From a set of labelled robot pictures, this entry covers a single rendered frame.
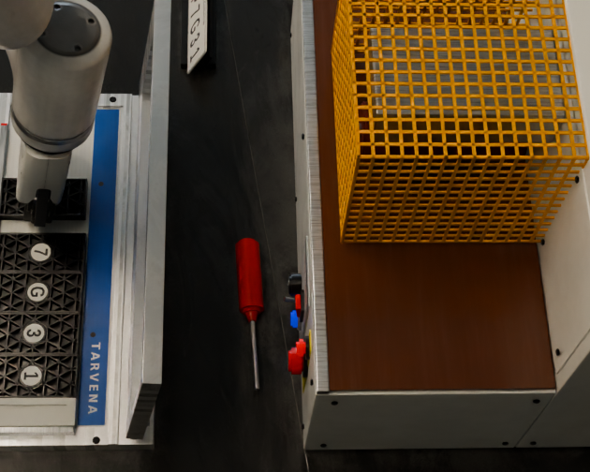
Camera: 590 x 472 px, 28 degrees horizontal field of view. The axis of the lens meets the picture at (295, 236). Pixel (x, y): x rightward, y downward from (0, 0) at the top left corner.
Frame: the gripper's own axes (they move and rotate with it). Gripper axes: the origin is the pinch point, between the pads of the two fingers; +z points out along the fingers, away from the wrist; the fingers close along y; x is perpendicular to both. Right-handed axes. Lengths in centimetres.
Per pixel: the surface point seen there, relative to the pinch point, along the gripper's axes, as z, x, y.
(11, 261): 2.8, -2.4, 7.9
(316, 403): -17.9, 26.5, 29.5
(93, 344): 1.2, 7.0, 17.7
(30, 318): 2.0, 0.1, 15.0
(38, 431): 1.3, 1.9, 27.9
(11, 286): 2.0, -2.2, 11.2
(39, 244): 1.4, 0.5, 6.2
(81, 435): 1.4, 6.4, 28.1
